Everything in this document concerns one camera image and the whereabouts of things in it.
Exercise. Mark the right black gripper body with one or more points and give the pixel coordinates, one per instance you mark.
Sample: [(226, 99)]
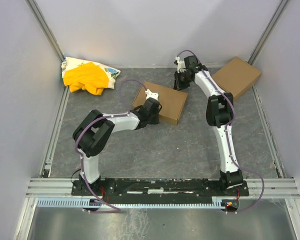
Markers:
[(178, 81)]

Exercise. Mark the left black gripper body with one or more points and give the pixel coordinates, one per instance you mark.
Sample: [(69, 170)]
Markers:
[(154, 115)]

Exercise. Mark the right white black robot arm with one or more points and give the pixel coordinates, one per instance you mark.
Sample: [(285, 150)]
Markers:
[(220, 114)]

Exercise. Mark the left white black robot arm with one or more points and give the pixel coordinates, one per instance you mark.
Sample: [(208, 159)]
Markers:
[(92, 135)]

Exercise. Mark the closed brown cardboard box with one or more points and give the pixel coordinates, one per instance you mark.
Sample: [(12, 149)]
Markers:
[(237, 77)]

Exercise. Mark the white patterned cloth bag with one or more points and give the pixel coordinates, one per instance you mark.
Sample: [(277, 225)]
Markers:
[(70, 63)]

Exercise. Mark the yellow cloth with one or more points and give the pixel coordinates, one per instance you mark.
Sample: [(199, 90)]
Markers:
[(87, 77)]

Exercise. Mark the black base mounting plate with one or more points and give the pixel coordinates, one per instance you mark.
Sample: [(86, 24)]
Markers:
[(164, 191)]

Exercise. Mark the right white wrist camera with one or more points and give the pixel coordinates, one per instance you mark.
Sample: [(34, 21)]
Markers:
[(180, 65)]

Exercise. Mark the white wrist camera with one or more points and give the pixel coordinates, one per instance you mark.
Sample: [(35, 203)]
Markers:
[(180, 65), (151, 95)]

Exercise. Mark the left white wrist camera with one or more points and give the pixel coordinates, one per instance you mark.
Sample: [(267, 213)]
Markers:
[(151, 95)]

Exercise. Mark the right aluminium corner post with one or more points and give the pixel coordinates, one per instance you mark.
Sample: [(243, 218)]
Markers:
[(268, 30)]

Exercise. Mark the aluminium corner post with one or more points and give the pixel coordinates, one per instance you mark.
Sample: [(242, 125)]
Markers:
[(268, 30), (37, 13)]

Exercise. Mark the aluminium frame rail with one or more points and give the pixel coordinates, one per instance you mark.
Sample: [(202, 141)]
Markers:
[(274, 188)]

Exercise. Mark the left aluminium corner post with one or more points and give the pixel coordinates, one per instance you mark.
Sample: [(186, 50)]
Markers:
[(37, 13)]

